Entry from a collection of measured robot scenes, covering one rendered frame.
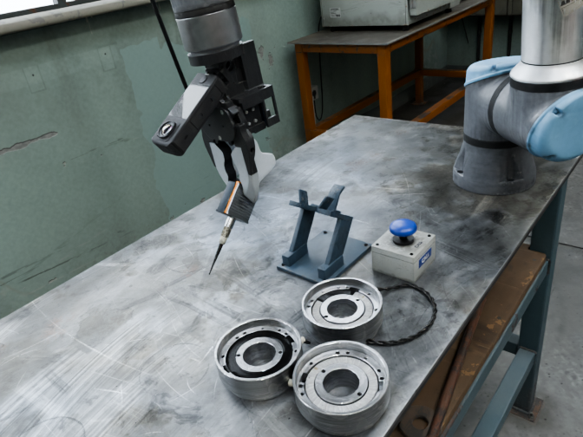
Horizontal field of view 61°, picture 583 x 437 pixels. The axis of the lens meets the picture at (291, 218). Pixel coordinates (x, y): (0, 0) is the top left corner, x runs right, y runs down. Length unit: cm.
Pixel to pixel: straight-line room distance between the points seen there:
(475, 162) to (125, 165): 166
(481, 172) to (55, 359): 76
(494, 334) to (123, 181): 172
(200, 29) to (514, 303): 82
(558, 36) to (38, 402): 83
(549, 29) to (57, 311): 83
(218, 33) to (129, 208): 179
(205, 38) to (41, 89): 152
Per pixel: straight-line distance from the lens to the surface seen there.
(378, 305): 67
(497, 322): 108
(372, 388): 57
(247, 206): 71
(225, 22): 64
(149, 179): 240
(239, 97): 66
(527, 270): 123
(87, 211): 226
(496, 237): 86
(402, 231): 73
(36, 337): 84
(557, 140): 83
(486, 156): 98
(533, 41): 82
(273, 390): 59
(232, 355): 63
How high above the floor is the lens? 125
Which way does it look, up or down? 29 degrees down
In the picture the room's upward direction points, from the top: 9 degrees counter-clockwise
